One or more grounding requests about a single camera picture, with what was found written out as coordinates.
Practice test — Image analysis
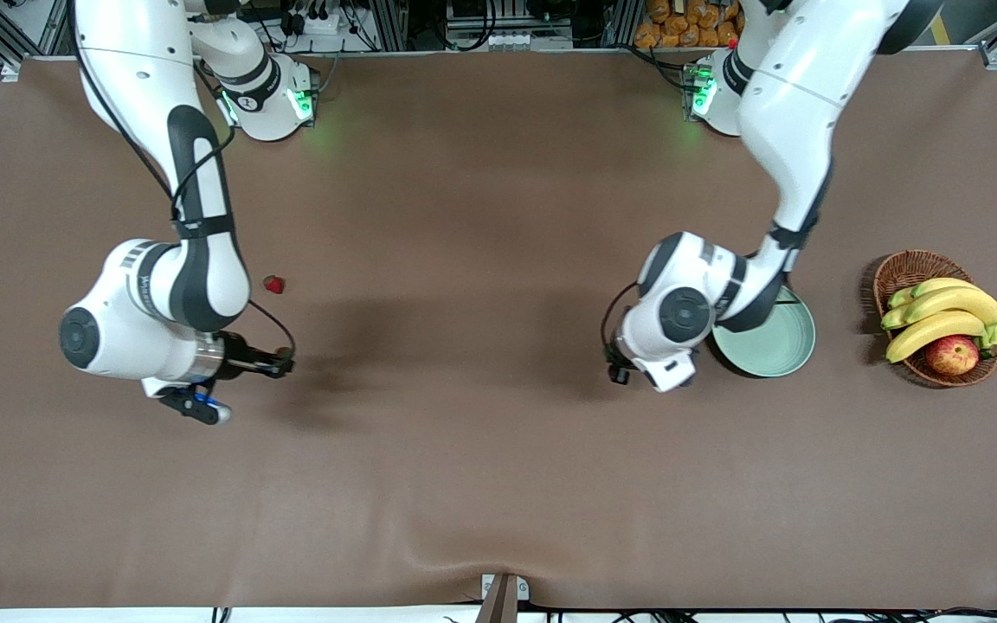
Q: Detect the pale green round plate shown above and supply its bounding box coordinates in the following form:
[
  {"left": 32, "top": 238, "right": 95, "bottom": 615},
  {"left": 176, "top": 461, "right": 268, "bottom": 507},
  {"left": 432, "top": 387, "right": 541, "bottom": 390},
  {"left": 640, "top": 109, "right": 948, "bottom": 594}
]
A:
[{"left": 711, "top": 286, "right": 817, "bottom": 379}]

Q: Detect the large brown table mat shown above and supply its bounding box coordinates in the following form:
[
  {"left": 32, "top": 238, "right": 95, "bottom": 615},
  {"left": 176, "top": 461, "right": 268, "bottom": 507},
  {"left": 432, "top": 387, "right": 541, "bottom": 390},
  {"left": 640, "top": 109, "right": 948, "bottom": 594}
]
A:
[{"left": 0, "top": 52, "right": 997, "bottom": 611}]

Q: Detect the brown wicker basket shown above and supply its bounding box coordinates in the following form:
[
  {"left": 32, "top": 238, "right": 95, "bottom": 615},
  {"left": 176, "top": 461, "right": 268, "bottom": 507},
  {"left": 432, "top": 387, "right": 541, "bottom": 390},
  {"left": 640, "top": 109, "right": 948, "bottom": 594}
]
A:
[{"left": 872, "top": 250, "right": 997, "bottom": 389}]

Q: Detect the long yellow banana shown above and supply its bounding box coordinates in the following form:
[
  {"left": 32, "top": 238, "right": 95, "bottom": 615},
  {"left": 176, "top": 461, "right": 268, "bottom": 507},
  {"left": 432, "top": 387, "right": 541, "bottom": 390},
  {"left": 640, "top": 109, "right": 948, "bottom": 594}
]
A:
[
  {"left": 884, "top": 310, "right": 989, "bottom": 364},
  {"left": 881, "top": 286, "right": 997, "bottom": 331}
]

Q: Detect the small greenish yellow banana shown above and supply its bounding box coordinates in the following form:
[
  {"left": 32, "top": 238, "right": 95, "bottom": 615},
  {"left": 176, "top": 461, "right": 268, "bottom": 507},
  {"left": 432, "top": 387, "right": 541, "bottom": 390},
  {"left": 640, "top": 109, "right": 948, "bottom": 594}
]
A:
[{"left": 887, "top": 277, "right": 980, "bottom": 310}]

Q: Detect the red yellow apple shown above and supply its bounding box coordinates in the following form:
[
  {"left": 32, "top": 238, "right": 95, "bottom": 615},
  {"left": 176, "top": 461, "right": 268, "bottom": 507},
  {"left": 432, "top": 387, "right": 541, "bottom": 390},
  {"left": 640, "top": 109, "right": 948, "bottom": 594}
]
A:
[{"left": 925, "top": 335, "right": 981, "bottom": 376}]

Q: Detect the white power strip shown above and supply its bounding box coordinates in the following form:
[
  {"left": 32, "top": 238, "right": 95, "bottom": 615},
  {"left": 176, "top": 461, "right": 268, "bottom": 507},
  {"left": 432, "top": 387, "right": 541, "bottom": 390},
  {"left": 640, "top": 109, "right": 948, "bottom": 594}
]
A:
[{"left": 280, "top": 4, "right": 352, "bottom": 37}]

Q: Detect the white connector strip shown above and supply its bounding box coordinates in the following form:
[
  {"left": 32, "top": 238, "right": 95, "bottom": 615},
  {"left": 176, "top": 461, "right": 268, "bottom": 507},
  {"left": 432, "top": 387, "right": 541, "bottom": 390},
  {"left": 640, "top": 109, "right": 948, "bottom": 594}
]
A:
[{"left": 474, "top": 30, "right": 544, "bottom": 53}]

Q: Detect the pile of orange bread rolls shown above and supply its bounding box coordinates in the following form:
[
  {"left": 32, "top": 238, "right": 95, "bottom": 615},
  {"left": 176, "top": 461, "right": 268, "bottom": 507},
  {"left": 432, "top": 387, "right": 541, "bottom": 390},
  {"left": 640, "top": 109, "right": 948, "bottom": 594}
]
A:
[{"left": 634, "top": 0, "right": 746, "bottom": 50}]

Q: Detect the black electronics box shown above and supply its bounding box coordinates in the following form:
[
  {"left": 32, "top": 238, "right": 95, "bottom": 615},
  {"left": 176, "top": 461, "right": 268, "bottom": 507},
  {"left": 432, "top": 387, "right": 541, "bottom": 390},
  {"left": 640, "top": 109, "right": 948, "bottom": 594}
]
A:
[{"left": 447, "top": 0, "right": 499, "bottom": 27}]

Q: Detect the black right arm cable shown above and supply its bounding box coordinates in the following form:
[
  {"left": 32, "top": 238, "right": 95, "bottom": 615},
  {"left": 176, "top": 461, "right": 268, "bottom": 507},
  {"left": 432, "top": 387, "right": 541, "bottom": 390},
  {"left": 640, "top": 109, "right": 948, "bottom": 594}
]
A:
[{"left": 68, "top": 0, "right": 298, "bottom": 364}]

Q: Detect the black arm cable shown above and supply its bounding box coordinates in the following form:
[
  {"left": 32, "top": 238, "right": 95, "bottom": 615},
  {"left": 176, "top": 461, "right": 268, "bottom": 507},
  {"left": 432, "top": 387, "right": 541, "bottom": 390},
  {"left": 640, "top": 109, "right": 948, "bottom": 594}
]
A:
[
  {"left": 600, "top": 284, "right": 642, "bottom": 369},
  {"left": 68, "top": 0, "right": 298, "bottom": 364}
]

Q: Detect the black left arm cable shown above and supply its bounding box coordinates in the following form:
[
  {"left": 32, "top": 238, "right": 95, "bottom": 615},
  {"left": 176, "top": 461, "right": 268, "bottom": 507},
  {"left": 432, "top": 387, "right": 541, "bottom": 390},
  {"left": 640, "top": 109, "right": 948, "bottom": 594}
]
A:
[{"left": 600, "top": 284, "right": 642, "bottom": 369}]

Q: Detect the grey bracket with brown bar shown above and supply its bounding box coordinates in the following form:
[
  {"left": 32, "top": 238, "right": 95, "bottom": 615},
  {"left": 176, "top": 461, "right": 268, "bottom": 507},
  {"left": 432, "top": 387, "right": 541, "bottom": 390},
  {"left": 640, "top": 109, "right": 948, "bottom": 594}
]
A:
[{"left": 474, "top": 572, "right": 531, "bottom": 623}]

